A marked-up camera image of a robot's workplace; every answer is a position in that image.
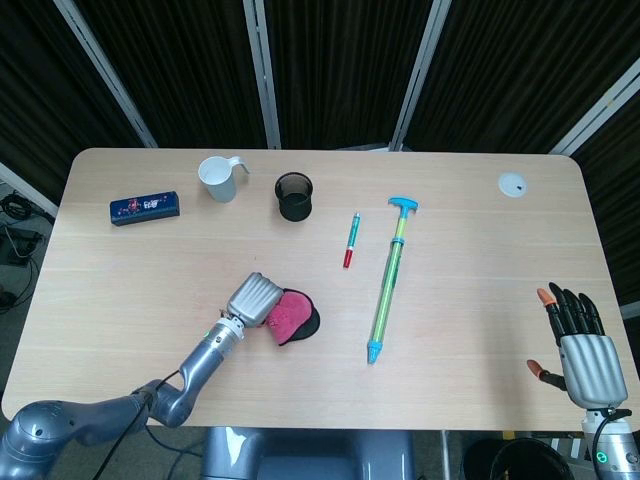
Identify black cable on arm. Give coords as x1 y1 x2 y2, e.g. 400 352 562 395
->
93 369 184 480

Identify black floor cable bundle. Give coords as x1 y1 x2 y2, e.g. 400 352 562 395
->
0 182 45 315

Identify white round cable grommet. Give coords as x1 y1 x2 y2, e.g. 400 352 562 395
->
497 171 530 198

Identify dark pleated curtain panel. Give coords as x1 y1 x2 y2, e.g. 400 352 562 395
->
402 0 640 154
74 0 274 150
263 0 434 150
0 0 147 201

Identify black waste bin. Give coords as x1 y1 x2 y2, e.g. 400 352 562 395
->
461 437 582 480

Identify white plastic mug with handle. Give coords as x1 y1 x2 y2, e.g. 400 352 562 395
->
197 155 252 204

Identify dark blue printed rectangular box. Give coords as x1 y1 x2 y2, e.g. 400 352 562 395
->
108 190 182 228

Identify grey blue robot torso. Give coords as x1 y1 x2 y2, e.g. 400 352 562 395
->
199 426 417 480

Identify teal marker with red cap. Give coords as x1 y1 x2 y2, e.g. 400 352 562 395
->
342 210 363 270

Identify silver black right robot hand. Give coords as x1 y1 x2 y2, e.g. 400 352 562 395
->
525 281 629 413

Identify pink and black round pad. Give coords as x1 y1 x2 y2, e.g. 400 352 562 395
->
266 287 322 347

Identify black mesh pen holder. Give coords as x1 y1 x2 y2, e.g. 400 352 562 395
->
273 171 317 223

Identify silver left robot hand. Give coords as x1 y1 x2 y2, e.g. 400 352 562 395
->
226 271 285 330

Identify green and blue water pump toy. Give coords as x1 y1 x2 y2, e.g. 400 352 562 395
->
367 196 422 365

